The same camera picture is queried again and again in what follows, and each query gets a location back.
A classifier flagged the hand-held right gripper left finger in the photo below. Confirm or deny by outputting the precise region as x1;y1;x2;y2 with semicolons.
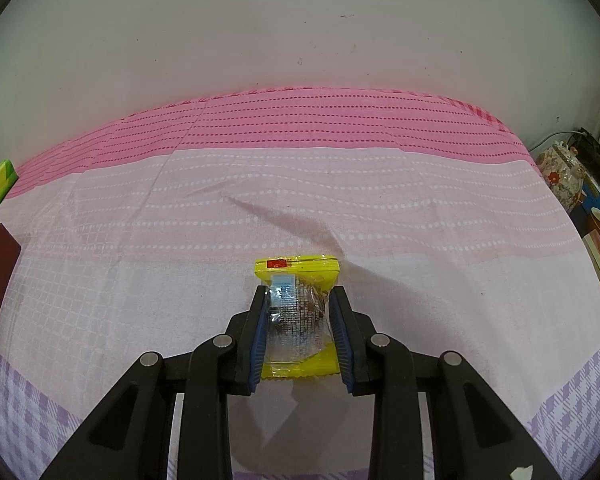
40;285;273;480

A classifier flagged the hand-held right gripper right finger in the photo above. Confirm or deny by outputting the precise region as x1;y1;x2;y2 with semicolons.
327;286;566;480

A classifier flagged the yellow clear snack packet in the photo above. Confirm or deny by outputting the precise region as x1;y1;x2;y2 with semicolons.
254;255;341;380

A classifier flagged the floral teapot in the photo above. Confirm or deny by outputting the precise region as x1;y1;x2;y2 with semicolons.
536;141;588;213

